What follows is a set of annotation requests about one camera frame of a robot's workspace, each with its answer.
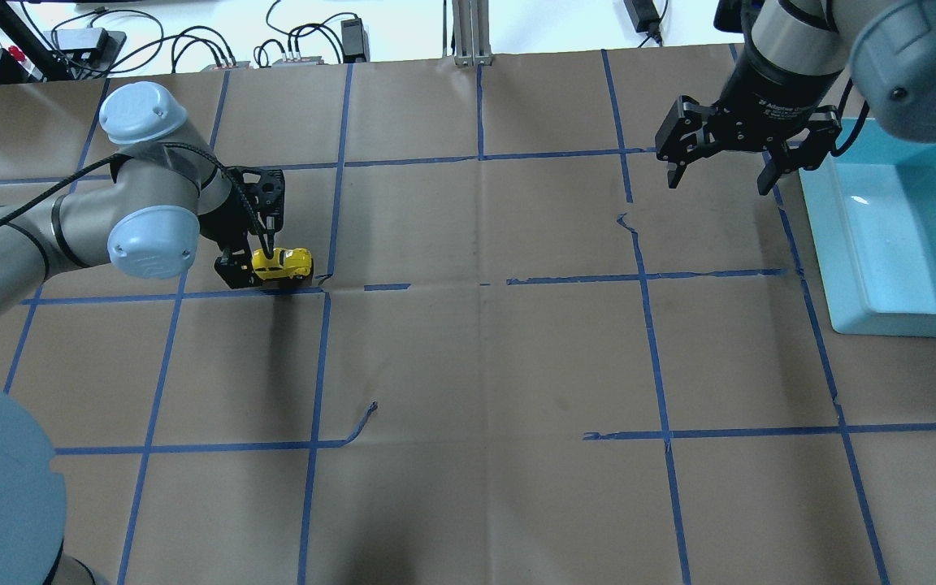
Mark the light blue plastic bin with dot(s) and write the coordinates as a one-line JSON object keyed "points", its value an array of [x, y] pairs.
{"points": [[872, 213]]}

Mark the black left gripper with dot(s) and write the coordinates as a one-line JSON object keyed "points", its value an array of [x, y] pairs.
{"points": [[231, 270]]}

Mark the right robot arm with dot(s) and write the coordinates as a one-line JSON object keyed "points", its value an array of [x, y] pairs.
{"points": [[793, 53]]}

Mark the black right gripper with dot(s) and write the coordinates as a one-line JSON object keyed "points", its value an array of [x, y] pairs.
{"points": [[767, 91]]}

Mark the black power adapter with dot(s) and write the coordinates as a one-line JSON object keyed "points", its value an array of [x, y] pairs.
{"points": [[355, 41], [645, 16]]}

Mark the black power adapter right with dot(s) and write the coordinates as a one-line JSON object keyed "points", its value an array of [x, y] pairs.
{"points": [[645, 16]]}

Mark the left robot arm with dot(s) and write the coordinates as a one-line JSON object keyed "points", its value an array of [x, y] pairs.
{"points": [[142, 210]]}

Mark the yellow beetle toy car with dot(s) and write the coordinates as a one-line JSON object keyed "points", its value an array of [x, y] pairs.
{"points": [[284, 264]]}

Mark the aluminium frame post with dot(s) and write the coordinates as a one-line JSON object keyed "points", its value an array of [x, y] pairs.
{"points": [[471, 33]]}

